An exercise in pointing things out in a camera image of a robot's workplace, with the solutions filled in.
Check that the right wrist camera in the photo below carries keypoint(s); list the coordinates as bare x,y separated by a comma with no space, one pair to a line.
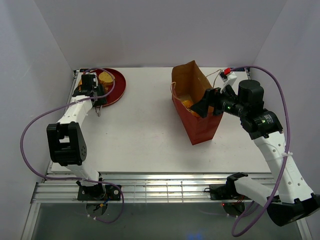
228,77

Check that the tan sliced bread piece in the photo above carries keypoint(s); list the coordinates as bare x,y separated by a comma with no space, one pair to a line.
106,78

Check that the blue label sticker left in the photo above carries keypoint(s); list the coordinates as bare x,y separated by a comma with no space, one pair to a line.
83,70

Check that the aluminium rail frame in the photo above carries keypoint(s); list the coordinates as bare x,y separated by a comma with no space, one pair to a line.
141,144

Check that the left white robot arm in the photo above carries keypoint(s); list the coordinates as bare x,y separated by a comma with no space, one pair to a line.
66,142

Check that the blue label sticker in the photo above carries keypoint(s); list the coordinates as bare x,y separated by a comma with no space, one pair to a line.
83,70
241,69

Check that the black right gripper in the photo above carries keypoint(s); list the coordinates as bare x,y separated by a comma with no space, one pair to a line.
211,96

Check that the orange ring doughnut bread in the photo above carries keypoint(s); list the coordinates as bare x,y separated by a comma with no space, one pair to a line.
188,104

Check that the red and brown paper bag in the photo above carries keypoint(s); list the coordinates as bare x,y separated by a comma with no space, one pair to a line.
188,88

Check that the blue label sticker right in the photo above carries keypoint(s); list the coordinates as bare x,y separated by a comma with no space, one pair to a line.
241,69

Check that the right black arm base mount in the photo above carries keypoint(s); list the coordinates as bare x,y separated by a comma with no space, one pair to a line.
220,192

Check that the stainless steel tongs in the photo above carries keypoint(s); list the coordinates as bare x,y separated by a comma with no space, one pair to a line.
98,110

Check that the red round plate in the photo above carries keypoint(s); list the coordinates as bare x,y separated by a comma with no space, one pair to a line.
120,84

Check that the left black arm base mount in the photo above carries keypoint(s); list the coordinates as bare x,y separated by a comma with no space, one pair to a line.
99,192

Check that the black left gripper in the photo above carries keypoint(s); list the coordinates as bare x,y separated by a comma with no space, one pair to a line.
100,90

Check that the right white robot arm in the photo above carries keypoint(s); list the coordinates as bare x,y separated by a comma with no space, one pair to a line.
294,199

